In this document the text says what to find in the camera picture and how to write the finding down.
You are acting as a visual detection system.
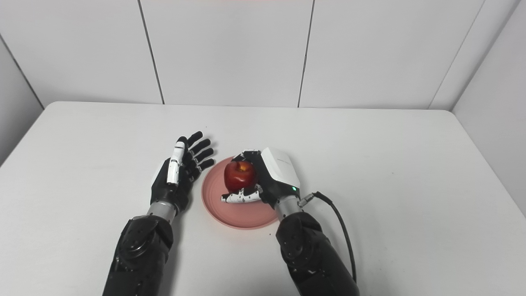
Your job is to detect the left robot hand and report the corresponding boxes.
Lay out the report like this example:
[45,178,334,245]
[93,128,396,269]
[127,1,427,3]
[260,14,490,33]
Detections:
[150,131,215,215]

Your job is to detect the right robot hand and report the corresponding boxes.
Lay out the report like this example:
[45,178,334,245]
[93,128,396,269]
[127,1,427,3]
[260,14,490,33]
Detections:
[221,147,301,210]

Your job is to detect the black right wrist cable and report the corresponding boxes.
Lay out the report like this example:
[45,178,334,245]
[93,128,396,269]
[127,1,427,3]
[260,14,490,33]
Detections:
[298,191,357,284]

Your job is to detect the pink plate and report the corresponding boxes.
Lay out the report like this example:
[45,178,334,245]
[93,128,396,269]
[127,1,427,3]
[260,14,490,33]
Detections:
[201,156,281,230]

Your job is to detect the red apple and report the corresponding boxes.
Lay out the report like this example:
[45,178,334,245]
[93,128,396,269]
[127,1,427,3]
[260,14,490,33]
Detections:
[224,161,258,193]

